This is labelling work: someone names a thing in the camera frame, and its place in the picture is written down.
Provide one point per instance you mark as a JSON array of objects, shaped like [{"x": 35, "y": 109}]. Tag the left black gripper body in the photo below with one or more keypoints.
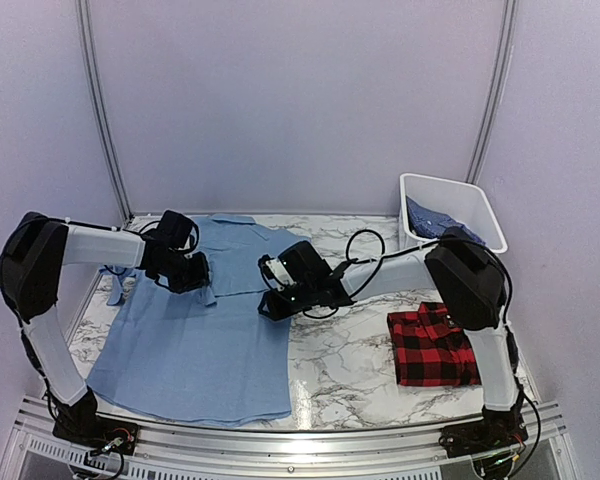
[{"x": 181, "y": 275}]

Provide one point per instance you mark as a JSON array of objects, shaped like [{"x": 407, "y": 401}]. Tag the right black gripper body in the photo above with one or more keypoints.
[{"x": 305, "y": 299}]

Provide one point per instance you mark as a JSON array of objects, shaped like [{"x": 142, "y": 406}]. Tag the light blue long sleeve shirt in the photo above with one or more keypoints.
[{"x": 205, "y": 356}]

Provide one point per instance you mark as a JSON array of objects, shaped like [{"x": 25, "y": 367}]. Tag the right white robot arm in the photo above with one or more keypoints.
[{"x": 474, "y": 286}]

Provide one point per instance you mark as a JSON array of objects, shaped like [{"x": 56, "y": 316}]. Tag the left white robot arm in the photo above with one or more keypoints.
[{"x": 31, "y": 263}]

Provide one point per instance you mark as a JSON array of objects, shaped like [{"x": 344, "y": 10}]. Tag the red black plaid shirt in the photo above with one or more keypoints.
[{"x": 429, "y": 351}]

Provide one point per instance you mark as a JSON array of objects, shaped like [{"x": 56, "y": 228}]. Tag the dark blue patterned shirt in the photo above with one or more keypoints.
[{"x": 431, "y": 224}]

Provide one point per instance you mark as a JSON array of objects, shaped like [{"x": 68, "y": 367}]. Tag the white plastic bin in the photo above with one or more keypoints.
[{"x": 465, "y": 203}]

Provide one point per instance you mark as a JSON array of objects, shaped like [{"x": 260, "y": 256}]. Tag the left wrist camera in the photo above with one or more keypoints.
[{"x": 178, "y": 232}]

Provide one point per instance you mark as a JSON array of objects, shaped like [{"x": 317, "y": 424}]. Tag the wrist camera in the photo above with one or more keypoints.
[
  {"x": 298, "y": 265},
  {"x": 178, "y": 232}
]

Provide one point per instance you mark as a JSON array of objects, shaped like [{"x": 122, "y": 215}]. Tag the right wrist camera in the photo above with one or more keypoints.
[{"x": 298, "y": 265}]

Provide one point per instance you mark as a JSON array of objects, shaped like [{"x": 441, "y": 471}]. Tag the aluminium table front rail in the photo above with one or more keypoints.
[{"x": 172, "y": 451}]

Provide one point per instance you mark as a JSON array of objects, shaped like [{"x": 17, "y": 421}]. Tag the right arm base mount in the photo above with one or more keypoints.
[{"x": 481, "y": 436}]

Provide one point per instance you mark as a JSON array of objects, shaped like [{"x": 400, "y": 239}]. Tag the left wall aluminium profile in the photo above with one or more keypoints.
[{"x": 97, "y": 99}]

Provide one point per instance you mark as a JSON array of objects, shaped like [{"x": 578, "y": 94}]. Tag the wall aluminium profile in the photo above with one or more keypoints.
[
  {"x": 504, "y": 51},
  {"x": 97, "y": 99}
]

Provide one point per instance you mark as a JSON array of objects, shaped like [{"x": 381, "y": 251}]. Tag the right wall aluminium profile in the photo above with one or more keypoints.
[{"x": 504, "y": 51}]

